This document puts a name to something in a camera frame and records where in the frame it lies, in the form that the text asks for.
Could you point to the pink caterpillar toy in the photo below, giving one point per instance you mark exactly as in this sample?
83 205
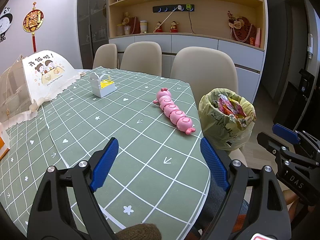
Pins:
171 110

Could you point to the orange white tissue box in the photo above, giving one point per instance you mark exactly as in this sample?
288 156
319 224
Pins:
4 142

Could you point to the trash bin with yellow bag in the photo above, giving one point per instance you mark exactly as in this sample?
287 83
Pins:
225 132

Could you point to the wooden shelf cabinet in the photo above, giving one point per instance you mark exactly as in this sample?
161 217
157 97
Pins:
236 27

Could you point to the mesh food cover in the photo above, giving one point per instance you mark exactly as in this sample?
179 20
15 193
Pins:
31 81

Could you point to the red figurine right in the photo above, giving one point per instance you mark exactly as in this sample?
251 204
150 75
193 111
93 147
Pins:
174 27

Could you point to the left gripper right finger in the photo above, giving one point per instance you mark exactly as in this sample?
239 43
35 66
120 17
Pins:
216 166

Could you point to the red chinese knot ornament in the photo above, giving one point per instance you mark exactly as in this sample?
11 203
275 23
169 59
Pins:
32 22

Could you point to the beige chair far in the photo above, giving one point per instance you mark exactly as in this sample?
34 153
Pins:
106 56

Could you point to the red figurine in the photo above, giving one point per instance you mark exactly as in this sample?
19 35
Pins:
158 28
174 27

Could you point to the small white yellow toy box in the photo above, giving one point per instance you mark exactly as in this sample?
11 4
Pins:
102 85

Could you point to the beige chair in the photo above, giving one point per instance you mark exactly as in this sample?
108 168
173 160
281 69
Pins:
204 69
106 56
143 57

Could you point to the panda wall clock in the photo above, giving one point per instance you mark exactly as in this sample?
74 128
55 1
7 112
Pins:
5 22

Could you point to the beige chair middle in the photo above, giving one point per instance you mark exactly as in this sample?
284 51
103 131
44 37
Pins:
143 57

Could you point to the red figurine left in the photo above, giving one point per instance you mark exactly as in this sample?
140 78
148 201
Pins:
158 28

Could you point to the black power strip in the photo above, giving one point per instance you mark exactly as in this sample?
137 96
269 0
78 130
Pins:
173 7

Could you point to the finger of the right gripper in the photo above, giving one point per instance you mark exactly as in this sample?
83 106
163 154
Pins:
285 133

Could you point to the beige chair near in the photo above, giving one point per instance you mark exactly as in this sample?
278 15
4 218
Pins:
204 69

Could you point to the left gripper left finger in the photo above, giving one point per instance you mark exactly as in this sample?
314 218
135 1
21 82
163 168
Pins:
101 163

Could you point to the green checkered tablecloth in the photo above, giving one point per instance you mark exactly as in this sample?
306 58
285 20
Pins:
159 175

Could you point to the red gold snack wrapper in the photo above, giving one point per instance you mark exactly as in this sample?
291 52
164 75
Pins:
229 107

